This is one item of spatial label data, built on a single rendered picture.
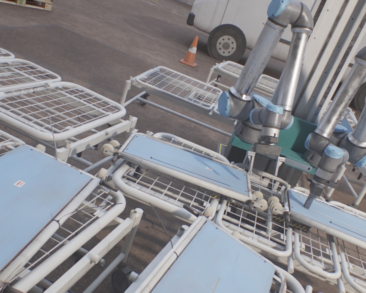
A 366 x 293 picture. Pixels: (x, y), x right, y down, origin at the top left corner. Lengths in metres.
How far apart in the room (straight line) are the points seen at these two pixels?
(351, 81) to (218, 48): 6.94
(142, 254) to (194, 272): 0.97
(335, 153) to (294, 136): 0.61
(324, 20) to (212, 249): 1.66
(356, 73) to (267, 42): 0.49
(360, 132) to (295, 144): 0.44
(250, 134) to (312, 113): 0.45
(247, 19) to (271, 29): 6.81
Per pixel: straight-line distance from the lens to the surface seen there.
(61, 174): 1.84
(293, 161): 2.69
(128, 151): 2.18
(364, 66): 2.41
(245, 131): 2.61
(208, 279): 1.51
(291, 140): 2.81
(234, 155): 3.04
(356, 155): 2.64
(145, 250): 2.47
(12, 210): 1.59
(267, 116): 2.15
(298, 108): 2.84
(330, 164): 2.26
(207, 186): 2.12
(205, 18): 9.22
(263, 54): 2.40
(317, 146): 2.40
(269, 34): 2.37
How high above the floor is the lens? 1.48
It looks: 23 degrees down
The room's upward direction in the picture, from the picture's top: 21 degrees clockwise
